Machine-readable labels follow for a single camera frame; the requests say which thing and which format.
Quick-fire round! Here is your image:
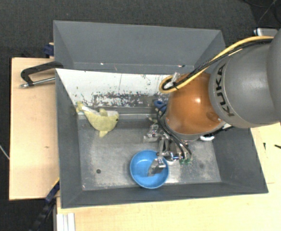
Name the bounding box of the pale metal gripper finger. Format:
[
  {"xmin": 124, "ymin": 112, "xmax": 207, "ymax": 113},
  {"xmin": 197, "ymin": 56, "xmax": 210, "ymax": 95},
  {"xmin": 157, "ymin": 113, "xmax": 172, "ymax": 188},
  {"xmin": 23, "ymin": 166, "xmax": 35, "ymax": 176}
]
[
  {"xmin": 143, "ymin": 125, "xmax": 161, "ymax": 143},
  {"xmin": 147, "ymin": 157, "xmax": 168, "ymax": 177}
]

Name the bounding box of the blue bowl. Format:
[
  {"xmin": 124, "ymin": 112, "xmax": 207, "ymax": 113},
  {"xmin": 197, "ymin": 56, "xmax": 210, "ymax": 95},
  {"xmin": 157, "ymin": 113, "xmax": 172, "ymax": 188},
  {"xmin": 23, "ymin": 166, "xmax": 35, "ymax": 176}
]
[{"xmin": 130, "ymin": 149, "xmax": 170, "ymax": 190}]

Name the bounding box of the grey metal bin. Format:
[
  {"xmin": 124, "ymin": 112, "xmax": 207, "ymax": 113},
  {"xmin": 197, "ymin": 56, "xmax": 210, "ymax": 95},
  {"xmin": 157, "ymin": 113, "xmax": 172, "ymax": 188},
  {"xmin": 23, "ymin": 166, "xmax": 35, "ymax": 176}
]
[{"xmin": 53, "ymin": 20, "xmax": 269, "ymax": 209}]

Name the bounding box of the yellow-green plush dolphin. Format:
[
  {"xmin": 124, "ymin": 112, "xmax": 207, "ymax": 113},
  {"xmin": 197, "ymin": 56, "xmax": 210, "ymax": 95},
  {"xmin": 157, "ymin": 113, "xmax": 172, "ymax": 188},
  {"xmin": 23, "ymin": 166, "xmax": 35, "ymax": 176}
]
[{"xmin": 75, "ymin": 101, "xmax": 120, "ymax": 138}]

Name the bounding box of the pale wood board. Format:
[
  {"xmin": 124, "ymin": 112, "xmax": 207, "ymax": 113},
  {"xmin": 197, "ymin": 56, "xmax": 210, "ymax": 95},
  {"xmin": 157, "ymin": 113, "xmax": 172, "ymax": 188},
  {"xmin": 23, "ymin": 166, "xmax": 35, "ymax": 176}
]
[{"xmin": 9, "ymin": 57, "xmax": 60, "ymax": 201}]

